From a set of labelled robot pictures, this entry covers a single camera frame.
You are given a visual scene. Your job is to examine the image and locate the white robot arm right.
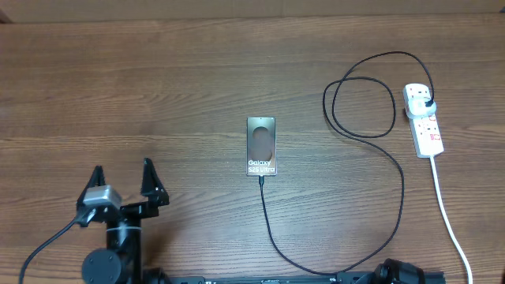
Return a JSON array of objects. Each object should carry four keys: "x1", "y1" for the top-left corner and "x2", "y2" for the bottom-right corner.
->
[{"x1": 144, "y1": 158, "x2": 425, "y2": 283}]

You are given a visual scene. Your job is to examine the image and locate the black charger cable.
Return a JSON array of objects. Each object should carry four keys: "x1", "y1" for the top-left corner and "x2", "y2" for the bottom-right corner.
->
[{"x1": 258, "y1": 50, "x2": 436, "y2": 276}]

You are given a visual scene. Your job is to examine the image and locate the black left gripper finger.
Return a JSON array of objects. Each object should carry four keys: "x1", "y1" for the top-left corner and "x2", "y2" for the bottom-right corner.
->
[
  {"x1": 140, "y1": 158, "x2": 170, "y2": 206},
  {"x1": 77, "y1": 166, "x2": 106, "y2": 207}
]

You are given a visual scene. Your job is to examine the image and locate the white power strip cable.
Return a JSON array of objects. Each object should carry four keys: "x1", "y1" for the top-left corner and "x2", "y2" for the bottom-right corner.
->
[{"x1": 428, "y1": 155, "x2": 474, "y2": 284}]

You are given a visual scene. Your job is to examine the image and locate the Galaxy smartphone with reflective screen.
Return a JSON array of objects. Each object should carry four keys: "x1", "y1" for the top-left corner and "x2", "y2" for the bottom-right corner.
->
[{"x1": 246, "y1": 117, "x2": 277, "y2": 176}]

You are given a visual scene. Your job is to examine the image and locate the white charger plug adapter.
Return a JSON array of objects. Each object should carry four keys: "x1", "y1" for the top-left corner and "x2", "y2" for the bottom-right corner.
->
[{"x1": 406, "y1": 98, "x2": 436, "y2": 119}]

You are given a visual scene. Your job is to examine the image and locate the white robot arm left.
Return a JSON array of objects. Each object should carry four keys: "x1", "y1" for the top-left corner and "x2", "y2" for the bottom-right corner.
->
[{"x1": 75, "y1": 158, "x2": 170, "y2": 284}]

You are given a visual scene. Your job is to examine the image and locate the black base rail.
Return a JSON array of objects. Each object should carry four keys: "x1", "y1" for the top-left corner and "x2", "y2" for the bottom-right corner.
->
[{"x1": 154, "y1": 272, "x2": 447, "y2": 284}]

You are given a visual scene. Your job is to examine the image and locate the white power strip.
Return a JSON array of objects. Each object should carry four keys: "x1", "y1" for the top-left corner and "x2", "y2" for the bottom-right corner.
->
[{"x1": 402, "y1": 84, "x2": 444, "y2": 158}]

